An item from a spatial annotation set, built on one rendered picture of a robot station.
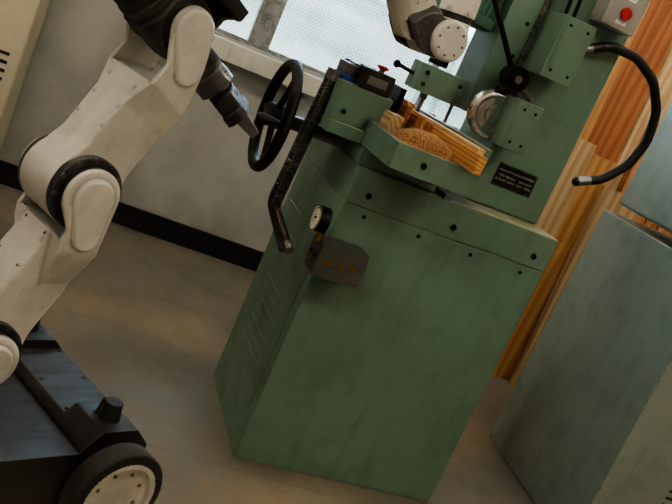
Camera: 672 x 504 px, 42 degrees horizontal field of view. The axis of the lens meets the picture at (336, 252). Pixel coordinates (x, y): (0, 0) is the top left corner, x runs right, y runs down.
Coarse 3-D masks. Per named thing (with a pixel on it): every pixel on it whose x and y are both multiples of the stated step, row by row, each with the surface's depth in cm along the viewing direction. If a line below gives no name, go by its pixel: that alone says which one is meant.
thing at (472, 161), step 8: (440, 136) 205; (448, 136) 201; (448, 144) 200; (456, 144) 196; (456, 152) 195; (464, 152) 192; (472, 152) 188; (456, 160) 194; (464, 160) 191; (472, 160) 187; (480, 160) 185; (472, 168) 186; (480, 168) 186
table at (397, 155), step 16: (336, 128) 203; (352, 128) 204; (368, 128) 205; (384, 128) 200; (368, 144) 202; (384, 144) 193; (400, 144) 186; (384, 160) 190; (400, 160) 187; (416, 160) 188; (432, 160) 189; (448, 160) 191; (416, 176) 190; (432, 176) 190; (448, 176) 191; (464, 176) 192; (464, 192) 194
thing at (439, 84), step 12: (420, 60) 221; (420, 72) 218; (432, 72) 219; (444, 72) 220; (408, 84) 222; (420, 84) 219; (432, 84) 220; (444, 84) 221; (456, 84) 222; (468, 84) 222; (420, 96) 224; (432, 96) 221; (444, 96) 222
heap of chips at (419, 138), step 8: (408, 128) 192; (416, 128) 192; (400, 136) 189; (408, 136) 188; (416, 136) 188; (424, 136) 189; (432, 136) 191; (408, 144) 187; (416, 144) 188; (424, 144) 189; (432, 144) 189; (440, 144) 191; (432, 152) 189; (440, 152) 190; (448, 152) 191
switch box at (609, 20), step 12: (600, 0) 214; (612, 0) 210; (624, 0) 210; (648, 0) 212; (600, 12) 212; (612, 12) 210; (636, 12) 212; (600, 24) 216; (612, 24) 212; (636, 24) 213
